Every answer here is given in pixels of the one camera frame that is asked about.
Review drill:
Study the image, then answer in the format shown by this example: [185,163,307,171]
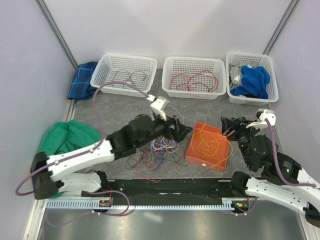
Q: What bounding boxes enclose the light blue slotted cable duct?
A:
[46,195,249,211]

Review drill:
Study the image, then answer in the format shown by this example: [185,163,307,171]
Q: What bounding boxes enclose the yellow wire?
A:
[192,119,234,170]

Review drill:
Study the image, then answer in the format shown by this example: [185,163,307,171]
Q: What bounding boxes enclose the left white plastic basket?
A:
[90,53,158,98]

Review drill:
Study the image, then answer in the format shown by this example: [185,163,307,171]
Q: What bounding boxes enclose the middle white plastic basket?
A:
[161,56,227,100]

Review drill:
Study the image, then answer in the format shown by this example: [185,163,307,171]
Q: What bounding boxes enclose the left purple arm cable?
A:
[15,81,151,196]

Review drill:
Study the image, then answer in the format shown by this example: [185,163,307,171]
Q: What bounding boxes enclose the orange plastic tray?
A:
[185,122,233,172]

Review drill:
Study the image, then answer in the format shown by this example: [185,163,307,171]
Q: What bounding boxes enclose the blue plaid cloth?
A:
[67,61,98,100]

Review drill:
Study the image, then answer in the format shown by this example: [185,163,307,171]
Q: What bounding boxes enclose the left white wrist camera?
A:
[146,94,170,121]

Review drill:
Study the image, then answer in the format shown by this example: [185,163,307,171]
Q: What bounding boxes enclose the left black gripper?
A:
[137,111,192,148]

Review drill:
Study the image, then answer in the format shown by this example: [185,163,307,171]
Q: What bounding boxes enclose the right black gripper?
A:
[219,115,261,169]

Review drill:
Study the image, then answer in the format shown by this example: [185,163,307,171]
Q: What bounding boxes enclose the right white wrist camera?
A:
[246,108,276,129]

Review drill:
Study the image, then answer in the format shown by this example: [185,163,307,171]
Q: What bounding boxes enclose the blue fleece cloth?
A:
[230,66,271,100]

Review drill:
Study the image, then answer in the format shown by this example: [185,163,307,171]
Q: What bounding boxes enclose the grey sock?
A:
[228,60,258,90]

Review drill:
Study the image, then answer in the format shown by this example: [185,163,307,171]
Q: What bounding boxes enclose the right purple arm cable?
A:
[264,118,320,189]

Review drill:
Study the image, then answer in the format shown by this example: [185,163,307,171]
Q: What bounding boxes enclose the brown wire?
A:
[110,67,149,90]

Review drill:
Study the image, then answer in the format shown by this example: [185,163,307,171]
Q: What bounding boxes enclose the green garment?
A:
[36,119,102,198]

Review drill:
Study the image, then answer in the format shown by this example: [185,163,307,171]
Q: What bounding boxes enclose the multicoloured wire pile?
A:
[126,136,191,183]

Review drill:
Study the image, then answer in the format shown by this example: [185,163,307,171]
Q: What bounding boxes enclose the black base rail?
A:
[95,178,247,201]

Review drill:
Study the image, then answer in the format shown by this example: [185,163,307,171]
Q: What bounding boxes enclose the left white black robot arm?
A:
[30,114,192,200]

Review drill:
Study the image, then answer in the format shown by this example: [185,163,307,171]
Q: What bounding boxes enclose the right white plastic basket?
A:
[225,52,279,106]

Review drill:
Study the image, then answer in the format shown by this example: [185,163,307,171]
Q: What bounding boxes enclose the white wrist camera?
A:
[146,94,170,121]
[246,108,276,129]

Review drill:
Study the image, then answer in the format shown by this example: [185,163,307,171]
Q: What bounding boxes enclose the white plastic basket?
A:
[90,53,158,98]
[225,52,279,106]
[161,56,227,100]

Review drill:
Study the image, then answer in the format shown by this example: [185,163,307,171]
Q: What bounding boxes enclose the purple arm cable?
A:
[264,118,320,189]
[15,81,151,196]

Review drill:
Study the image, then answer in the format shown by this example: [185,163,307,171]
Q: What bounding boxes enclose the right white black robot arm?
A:
[220,109,320,227]

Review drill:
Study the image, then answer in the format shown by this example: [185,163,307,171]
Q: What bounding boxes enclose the red wire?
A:
[169,69,220,93]

